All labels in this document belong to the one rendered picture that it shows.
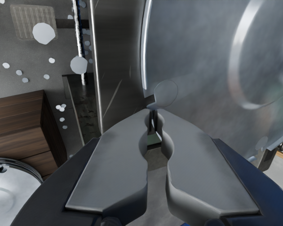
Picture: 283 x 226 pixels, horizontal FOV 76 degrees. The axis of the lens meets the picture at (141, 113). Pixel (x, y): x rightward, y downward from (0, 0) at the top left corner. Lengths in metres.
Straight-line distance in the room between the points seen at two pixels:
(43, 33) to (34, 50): 0.66
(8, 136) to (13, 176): 0.12
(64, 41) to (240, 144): 0.80
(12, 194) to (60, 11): 0.68
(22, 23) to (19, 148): 0.39
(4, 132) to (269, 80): 0.64
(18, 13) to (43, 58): 0.23
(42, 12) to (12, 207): 0.63
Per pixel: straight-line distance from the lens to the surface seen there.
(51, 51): 0.90
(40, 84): 0.94
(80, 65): 0.25
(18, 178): 0.69
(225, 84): 0.18
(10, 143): 0.66
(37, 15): 0.73
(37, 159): 0.69
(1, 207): 0.76
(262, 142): 0.29
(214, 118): 0.19
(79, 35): 0.72
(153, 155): 0.38
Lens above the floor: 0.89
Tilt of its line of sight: 54 degrees down
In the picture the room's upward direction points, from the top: 137 degrees clockwise
